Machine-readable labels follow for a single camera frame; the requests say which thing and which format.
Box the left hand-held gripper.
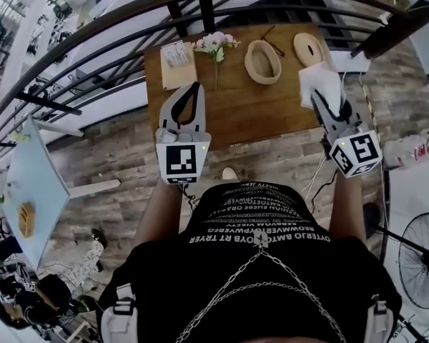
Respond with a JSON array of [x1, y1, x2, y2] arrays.
[[154, 81, 212, 186]]

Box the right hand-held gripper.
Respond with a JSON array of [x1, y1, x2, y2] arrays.
[[310, 89, 383, 179]]

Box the white paper towel sheet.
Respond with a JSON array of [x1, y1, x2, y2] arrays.
[[297, 60, 348, 118]]

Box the person's left forearm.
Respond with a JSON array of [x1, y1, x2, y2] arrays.
[[133, 176, 184, 248]]

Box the person's right forearm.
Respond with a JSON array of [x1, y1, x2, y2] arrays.
[[327, 168, 368, 243]]

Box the beige box with white card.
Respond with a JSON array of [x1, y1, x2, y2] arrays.
[[159, 39, 199, 92]]

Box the white power strip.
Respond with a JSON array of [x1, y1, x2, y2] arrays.
[[327, 47, 372, 75]]

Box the oval woven lid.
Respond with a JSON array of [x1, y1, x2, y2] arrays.
[[292, 31, 327, 68]]

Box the pink flower bouquet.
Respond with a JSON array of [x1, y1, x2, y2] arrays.
[[192, 30, 242, 92]]

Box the woven oval basket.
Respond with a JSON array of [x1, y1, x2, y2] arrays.
[[244, 39, 283, 86]]

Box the dark-framed glasses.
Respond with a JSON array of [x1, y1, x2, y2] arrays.
[[260, 24, 287, 58]]

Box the clear bag of bottles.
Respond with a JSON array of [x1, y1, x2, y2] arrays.
[[381, 129, 429, 173]]

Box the pale blue desk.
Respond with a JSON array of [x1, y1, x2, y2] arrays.
[[0, 115, 72, 269]]

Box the black standing fan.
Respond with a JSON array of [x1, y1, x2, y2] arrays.
[[370, 211, 429, 311]]

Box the person's black printed shirt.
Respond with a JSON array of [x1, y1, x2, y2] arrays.
[[96, 181, 404, 343]]

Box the yellow wooden organizer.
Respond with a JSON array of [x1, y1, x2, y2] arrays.
[[16, 201, 37, 239]]

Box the silver chain necklace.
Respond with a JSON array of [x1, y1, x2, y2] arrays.
[[173, 243, 347, 343]]

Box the white right shoulder strap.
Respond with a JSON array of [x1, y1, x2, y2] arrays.
[[363, 294, 398, 343]]

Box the white shoulder strap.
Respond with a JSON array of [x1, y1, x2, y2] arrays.
[[99, 283, 139, 343], [363, 294, 398, 343]]

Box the white left shoulder strap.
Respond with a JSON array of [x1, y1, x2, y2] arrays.
[[99, 283, 139, 343]]

